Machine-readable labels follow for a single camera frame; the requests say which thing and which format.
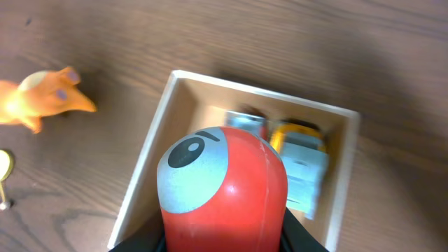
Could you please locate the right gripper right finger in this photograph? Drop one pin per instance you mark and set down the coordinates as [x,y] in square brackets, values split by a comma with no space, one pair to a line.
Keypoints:
[295,238]

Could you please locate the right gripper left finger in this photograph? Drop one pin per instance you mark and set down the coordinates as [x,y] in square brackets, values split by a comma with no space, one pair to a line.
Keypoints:
[150,237]

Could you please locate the red ball toy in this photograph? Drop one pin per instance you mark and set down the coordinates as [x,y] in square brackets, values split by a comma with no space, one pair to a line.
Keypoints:
[222,189]

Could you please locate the yellow grey toy truck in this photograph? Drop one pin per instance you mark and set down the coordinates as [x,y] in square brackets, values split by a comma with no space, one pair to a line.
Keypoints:
[303,151]

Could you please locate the cream pellet drum toy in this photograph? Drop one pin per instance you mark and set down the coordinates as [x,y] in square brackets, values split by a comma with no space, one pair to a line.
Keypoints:
[7,165]

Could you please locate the orange rubber animal toy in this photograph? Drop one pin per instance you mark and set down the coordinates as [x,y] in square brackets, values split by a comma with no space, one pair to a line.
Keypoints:
[42,94]

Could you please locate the white cardboard box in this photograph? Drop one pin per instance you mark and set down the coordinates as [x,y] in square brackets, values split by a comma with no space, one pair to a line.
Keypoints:
[192,101]

